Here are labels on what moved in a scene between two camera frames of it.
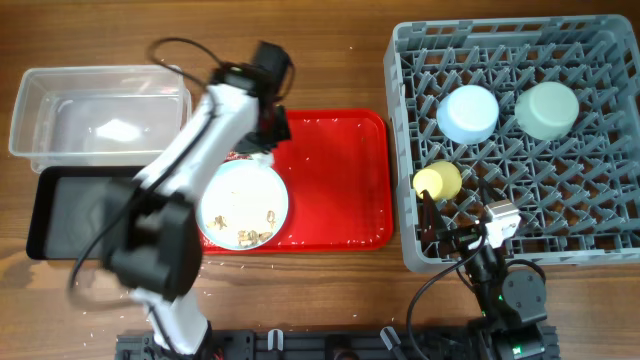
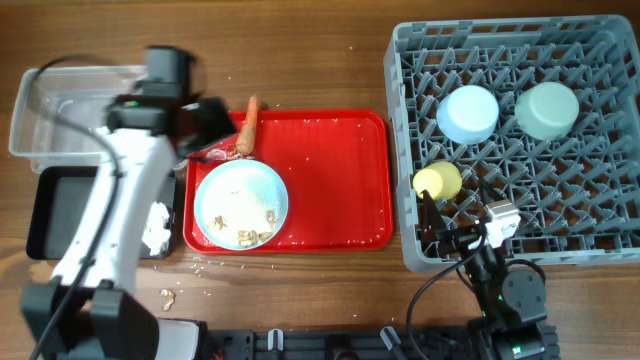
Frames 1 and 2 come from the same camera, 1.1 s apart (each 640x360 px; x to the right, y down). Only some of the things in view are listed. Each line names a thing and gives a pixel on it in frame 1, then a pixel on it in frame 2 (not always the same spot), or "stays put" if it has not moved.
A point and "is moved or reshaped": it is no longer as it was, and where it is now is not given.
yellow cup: (442, 180) stays put
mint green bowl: (547, 110) stays put
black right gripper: (459, 235) stays put
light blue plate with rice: (241, 205) stays put
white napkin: (263, 159) is moved or reshaped
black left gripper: (283, 133) → (219, 122)
